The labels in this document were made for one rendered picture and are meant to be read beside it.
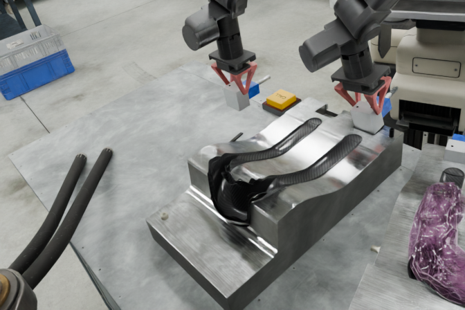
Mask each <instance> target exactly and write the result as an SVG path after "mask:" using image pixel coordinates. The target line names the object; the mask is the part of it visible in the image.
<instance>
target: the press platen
mask: <svg viewBox="0 0 465 310"><path fill-rule="evenodd" d="M0 280H1V283H2V291H1V295H0V310H37V297H36V295H35V293H34V291H33V290H32V289H31V288H30V286H29V285H28V283H27V282H26V281H25V279H24V278H23V277H22V276H21V274H20V273H19V272H17V271H15V270H12V269H10V268H0Z"/></svg>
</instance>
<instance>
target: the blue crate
mask: <svg viewBox="0 0 465 310"><path fill-rule="evenodd" d="M74 71H75V69H74V66H73V65H72V63H71V60H70V58H69V55H68V53H67V51H66V49H63V50H61V51H58V52H56V53H53V54H51V55H48V56H46V57H43V58H41V59H39V60H37V61H34V62H31V63H29V64H27V65H25V66H22V67H19V68H17V69H15V70H13V71H10V72H7V73H5V74H3V75H0V93H1V94H2V95H3V96H4V98H5V99H6V100H11V99H13V98H16V97H18V96H20V95H23V94H25V93H27V92H29V91H32V90H34V89H36V88H38V87H41V86H43V85H45V84H48V83H49V82H52V81H54V80H56V79H59V78H61V77H63V76H65V75H68V74H69V73H72V72H74Z"/></svg>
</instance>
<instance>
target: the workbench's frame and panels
mask: <svg viewBox="0 0 465 310"><path fill-rule="evenodd" d="M13 165H14V163H13ZM18 172H19V170H18ZM19 173H20V172H19ZM20 175H21V173H20ZM22 177H23V176H22ZM23 178H24V177H23ZM24 180H25V179H24ZM25 181H26V180H25ZM26 182H27V181H26ZM28 185H29V184H28ZM30 188H31V187H30ZM31 189H32V188H31ZM32 191H33V189H32ZM33 192H34V191H33ZM34 193H35V192H34ZM35 195H36V194H35ZM36 196H37V195H36ZM37 198H38V199H39V197H37ZM39 200H40V199H39ZM40 201H41V200H40ZM41 203H42V202H41ZM42 204H43V203H42ZM43 206H44V204H43ZM44 207H45V206H44ZM45 209H46V207H45ZM47 211H48V210H47ZM69 244H70V246H71V248H72V249H73V251H74V253H75V254H76V256H77V258H78V259H79V261H80V263H81V264H82V266H83V268H84V270H85V271H86V273H87V275H88V276H89V278H90V279H91V281H92V282H93V285H94V286H95V288H96V289H97V291H98V293H99V294H100V296H101V298H102V299H103V301H104V303H105V304H106V306H107V308H108V309H109V310H121V309H120V307H119V306H118V305H117V304H116V302H115V301H114V299H113V298H112V297H111V295H110V294H109V292H108V291H107V290H106V289H105V287H104V286H103V285H102V283H101V281H100V280H99V279H98V278H97V276H96V275H95V273H94V272H93V271H92V270H91V268H90V267H89V265H88V264H87V263H86V262H85V260H84V259H83V257H82V256H81V254H80V253H79V252H78V250H77V249H76V248H75V247H74V245H73V244H72V242H71V241H70V242H69Z"/></svg>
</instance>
